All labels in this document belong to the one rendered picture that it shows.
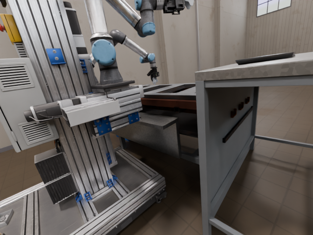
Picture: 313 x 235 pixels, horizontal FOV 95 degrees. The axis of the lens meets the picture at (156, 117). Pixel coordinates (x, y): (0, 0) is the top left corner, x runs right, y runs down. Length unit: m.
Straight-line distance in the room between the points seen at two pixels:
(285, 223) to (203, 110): 1.03
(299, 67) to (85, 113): 0.83
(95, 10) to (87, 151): 0.88
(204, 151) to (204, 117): 0.18
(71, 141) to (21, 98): 0.36
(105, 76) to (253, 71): 0.77
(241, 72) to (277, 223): 1.11
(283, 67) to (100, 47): 0.75
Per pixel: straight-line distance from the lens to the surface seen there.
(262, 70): 0.60
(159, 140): 1.42
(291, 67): 0.59
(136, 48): 1.62
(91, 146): 1.19
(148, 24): 0.93
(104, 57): 0.84
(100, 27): 0.89
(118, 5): 1.07
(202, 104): 0.68
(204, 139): 0.74
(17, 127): 1.06
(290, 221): 1.50
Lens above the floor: 1.08
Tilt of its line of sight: 18 degrees down
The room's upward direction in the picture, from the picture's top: 8 degrees counter-clockwise
